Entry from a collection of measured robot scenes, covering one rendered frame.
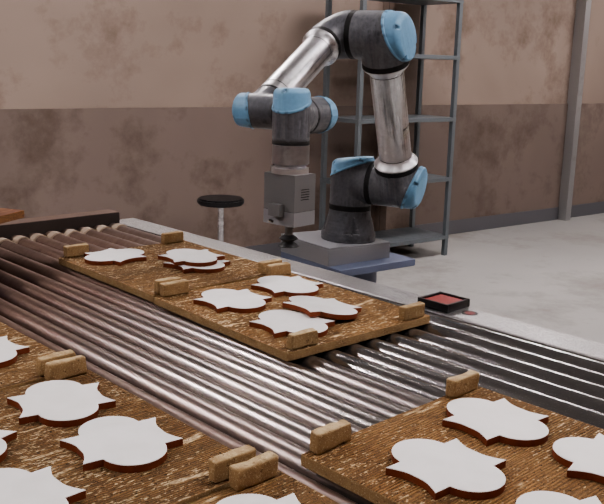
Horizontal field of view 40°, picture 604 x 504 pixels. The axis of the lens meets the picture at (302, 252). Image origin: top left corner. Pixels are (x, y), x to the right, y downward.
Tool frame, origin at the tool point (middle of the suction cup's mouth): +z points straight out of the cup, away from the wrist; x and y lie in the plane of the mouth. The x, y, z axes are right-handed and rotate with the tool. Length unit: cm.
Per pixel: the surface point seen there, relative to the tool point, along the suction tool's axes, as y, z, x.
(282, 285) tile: 0.3, 8.0, -1.8
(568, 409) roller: 68, 11, -14
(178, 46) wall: -313, -46, 235
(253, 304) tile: 6.0, 8.0, -16.0
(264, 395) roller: 33, 11, -41
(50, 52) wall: -330, -40, 153
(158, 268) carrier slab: -31.3, 9.0, -8.6
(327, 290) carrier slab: 6.7, 9.0, 4.9
